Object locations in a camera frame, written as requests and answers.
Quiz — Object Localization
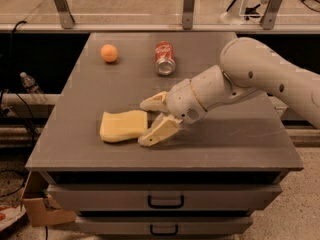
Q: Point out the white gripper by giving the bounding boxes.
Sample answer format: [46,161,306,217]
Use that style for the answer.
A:
[138,79,207,147]

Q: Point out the yellow sponge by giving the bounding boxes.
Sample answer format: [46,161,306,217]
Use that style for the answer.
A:
[100,110,148,143]

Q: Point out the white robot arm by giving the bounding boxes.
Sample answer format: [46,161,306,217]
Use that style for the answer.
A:
[138,37,320,147]

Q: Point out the red coke can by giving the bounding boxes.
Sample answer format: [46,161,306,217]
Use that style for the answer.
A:
[155,41,176,76]

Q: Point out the orange fruit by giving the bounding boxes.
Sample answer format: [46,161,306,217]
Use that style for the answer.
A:
[100,44,118,63]

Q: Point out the upper grey drawer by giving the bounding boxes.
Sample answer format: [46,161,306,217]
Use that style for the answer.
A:
[48,184,282,212]

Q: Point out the grey drawer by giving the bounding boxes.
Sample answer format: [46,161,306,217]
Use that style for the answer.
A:
[76,217,253,237]
[48,184,282,212]

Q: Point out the lower grey drawer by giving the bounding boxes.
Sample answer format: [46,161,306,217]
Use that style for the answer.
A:
[76,217,253,237]

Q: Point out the clear plastic water bottle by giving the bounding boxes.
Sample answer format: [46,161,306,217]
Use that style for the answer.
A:
[20,72,47,104]

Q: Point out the cardboard box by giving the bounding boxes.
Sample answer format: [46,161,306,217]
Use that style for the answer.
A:
[22,172,76,227]

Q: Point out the orange white bag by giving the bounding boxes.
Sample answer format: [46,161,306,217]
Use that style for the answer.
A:
[0,205,26,232]

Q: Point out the middle metal bracket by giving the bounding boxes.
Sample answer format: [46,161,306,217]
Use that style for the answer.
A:
[182,0,195,30]

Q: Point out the metal bracket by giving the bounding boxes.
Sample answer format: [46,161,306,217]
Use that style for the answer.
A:
[182,0,195,30]
[260,0,283,30]
[53,0,75,29]

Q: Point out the left metal bracket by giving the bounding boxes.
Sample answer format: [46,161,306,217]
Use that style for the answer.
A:
[53,0,75,29]

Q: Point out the right metal bracket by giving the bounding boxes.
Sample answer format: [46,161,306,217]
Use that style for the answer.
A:
[260,0,283,30]

